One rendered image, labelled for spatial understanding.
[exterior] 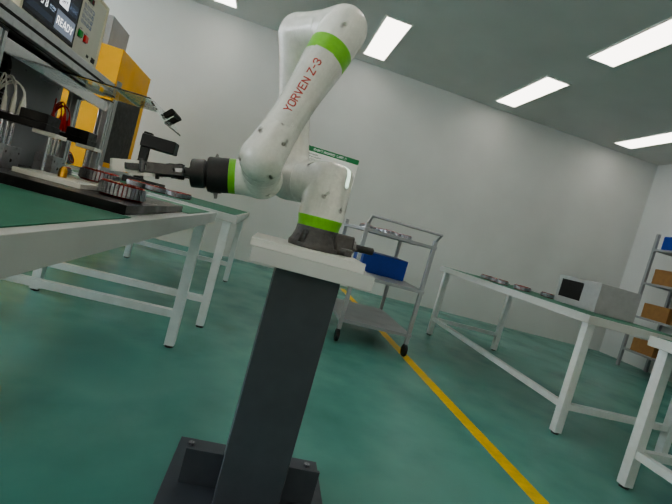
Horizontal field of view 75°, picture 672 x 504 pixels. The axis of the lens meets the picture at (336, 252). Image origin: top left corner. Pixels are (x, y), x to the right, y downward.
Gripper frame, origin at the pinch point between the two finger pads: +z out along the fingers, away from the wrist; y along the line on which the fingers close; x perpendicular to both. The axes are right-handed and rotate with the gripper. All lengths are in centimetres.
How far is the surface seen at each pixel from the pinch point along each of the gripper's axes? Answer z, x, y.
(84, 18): 18, 42, 21
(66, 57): 18.3, 28.1, 10.2
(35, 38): 18.4, 27.3, -5.2
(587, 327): -227, -64, 106
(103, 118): 19.7, 18.2, 41.5
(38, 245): -10, -14, -63
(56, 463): 17, -83, 6
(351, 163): -157, 67, 532
